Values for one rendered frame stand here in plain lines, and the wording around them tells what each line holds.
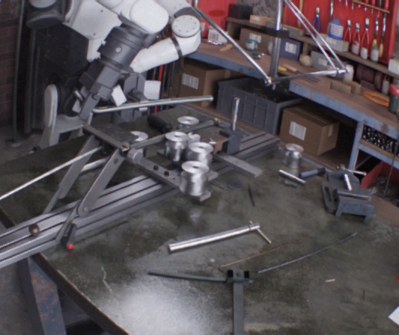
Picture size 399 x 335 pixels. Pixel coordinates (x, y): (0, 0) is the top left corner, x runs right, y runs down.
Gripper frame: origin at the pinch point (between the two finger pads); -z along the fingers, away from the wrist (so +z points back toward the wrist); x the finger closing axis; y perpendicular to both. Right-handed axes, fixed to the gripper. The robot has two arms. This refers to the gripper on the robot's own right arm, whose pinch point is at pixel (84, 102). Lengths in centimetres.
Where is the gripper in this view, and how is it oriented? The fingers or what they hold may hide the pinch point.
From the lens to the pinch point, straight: 99.9
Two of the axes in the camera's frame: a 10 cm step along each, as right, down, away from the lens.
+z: 5.3, -8.4, -1.4
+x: -5.2, -4.4, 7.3
